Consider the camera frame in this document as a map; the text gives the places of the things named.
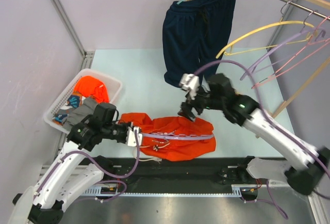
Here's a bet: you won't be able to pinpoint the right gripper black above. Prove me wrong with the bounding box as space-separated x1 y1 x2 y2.
178 84 224 122

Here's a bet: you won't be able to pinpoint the purple notched hanger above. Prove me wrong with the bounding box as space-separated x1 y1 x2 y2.
142 133 214 141

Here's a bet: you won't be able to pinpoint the orange shorts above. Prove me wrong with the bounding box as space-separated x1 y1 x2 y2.
120 113 217 162

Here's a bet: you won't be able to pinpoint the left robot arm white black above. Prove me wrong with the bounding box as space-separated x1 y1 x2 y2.
8 103 142 223

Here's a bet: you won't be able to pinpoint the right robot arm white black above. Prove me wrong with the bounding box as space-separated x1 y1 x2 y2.
178 73 329 196

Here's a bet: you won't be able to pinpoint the navy blue shorts hanging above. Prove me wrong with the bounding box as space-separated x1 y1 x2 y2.
162 0 236 87

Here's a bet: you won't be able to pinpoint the pink hanger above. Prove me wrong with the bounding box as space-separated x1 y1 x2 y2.
250 17 329 89

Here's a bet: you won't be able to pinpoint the yellow hanger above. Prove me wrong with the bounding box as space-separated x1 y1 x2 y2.
216 19 314 59

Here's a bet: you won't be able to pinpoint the grey garment in basket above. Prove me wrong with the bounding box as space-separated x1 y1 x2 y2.
63 97 98 132

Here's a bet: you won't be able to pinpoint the white laundry basket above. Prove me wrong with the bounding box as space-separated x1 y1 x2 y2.
43 69 123 134

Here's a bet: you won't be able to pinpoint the blue patterned garment in basket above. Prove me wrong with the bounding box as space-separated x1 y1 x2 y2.
53 91 85 126

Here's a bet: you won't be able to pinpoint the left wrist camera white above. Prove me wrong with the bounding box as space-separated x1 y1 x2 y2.
126 126 143 147

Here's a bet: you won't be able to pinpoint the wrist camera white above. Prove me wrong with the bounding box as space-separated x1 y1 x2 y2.
126 126 143 147
179 73 200 100

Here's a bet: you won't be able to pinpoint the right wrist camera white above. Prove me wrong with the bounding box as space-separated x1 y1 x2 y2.
179 73 200 100

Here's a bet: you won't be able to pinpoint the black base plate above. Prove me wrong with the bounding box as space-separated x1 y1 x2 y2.
87 156 261 201

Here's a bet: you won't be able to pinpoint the white cable duct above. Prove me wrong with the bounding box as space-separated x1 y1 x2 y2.
81 185 258 198

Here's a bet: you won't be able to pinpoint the wooden clothes rack frame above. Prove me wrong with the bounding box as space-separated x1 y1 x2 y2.
186 0 330 139

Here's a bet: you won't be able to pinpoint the aluminium frame post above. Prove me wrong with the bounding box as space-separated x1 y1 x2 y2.
50 0 86 58

